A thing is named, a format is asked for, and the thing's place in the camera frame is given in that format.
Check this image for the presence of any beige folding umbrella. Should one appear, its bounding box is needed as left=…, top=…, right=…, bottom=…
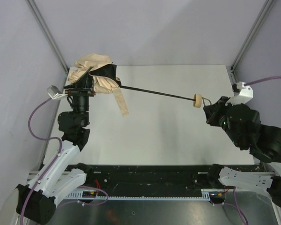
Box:
left=67, top=53, right=211, bottom=117

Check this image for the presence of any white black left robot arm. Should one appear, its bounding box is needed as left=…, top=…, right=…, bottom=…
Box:
left=16, top=70, right=94, bottom=225

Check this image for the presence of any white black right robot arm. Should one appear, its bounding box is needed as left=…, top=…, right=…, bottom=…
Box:
left=203, top=96, right=281, bottom=208

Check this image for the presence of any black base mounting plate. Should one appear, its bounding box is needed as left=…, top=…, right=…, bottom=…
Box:
left=67, top=165, right=236, bottom=197

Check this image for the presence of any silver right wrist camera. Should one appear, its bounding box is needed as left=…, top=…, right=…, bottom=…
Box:
left=226, top=82, right=253, bottom=105

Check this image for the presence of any grey slotted cable duct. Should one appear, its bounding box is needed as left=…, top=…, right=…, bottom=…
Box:
left=65, top=188, right=227, bottom=202

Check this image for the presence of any left aluminium corner post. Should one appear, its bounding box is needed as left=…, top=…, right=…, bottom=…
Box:
left=25, top=0, right=69, bottom=74

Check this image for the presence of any aluminium corner post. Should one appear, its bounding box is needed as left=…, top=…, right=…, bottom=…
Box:
left=25, top=0, right=69, bottom=74
left=230, top=0, right=277, bottom=73

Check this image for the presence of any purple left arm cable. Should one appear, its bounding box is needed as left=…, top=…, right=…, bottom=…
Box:
left=18, top=97, right=108, bottom=225

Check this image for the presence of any right aluminium corner post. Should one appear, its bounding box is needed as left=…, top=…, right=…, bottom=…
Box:
left=230, top=0, right=277, bottom=73

